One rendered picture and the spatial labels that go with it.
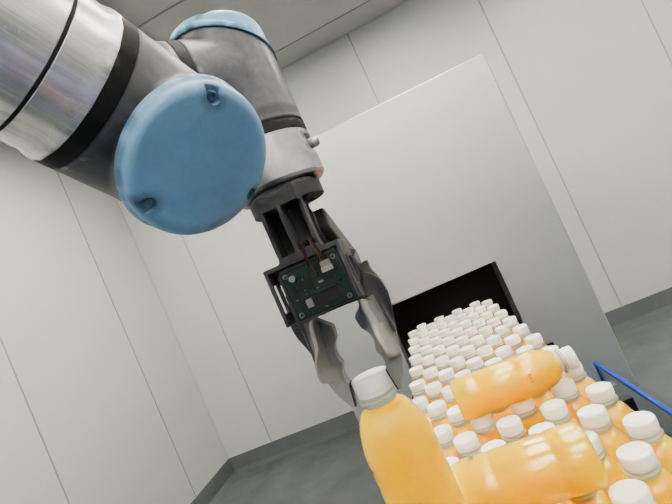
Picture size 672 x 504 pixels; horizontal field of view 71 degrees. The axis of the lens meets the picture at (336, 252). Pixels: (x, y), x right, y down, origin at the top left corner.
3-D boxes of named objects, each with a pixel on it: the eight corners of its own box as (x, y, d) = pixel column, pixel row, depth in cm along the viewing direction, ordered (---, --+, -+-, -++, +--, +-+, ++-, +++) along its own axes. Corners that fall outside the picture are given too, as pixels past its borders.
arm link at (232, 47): (151, 67, 46) (241, 57, 52) (201, 182, 46) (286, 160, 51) (168, 1, 39) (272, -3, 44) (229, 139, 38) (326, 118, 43)
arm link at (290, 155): (240, 177, 50) (321, 137, 49) (258, 218, 50) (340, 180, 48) (204, 163, 41) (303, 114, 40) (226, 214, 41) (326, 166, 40)
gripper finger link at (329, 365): (317, 430, 41) (292, 328, 41) (328, 406, 47) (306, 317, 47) (351, 423, 41) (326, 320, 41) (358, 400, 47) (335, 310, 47)
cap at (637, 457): (668, 465, 53) (661, 450, 53) (640, 482, 52) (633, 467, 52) (642, 454, 57) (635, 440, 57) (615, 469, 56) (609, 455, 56)
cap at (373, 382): (389, 382, 48) (382, 366, 48) (401, 389, 45) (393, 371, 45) (355, 400, 48) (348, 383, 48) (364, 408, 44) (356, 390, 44)
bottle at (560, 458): (615, 498, 48) (445, 552, 51) (594, 472, 55) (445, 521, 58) (582, 431, 49) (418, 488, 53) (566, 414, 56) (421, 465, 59)
